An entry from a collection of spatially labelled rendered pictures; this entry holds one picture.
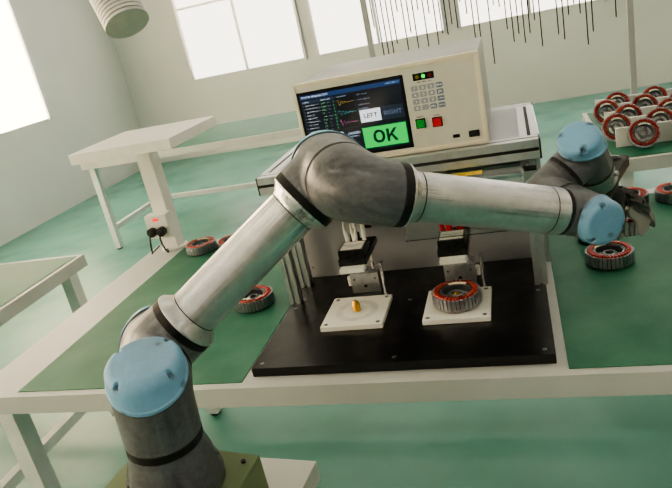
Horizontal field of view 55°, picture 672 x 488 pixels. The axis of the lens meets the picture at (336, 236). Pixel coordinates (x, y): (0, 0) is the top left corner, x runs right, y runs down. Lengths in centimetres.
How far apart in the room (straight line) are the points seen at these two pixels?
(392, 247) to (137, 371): 95
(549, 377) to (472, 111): 60
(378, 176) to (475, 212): 16
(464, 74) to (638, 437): 137
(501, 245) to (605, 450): 86
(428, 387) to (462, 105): 62
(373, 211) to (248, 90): 755
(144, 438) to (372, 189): 48
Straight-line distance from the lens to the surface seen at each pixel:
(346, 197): 90
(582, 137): 118
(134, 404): 95
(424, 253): 174
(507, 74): 781
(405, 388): 133
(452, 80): 148
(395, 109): 151
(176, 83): 880
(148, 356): 98
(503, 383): 130
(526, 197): 100
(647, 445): 233
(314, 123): 155
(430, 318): 146
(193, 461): 102
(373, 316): 151
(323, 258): 180
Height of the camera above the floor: 146
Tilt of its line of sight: 19 degrees down
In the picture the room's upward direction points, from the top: 12 degrees counter-clockwise
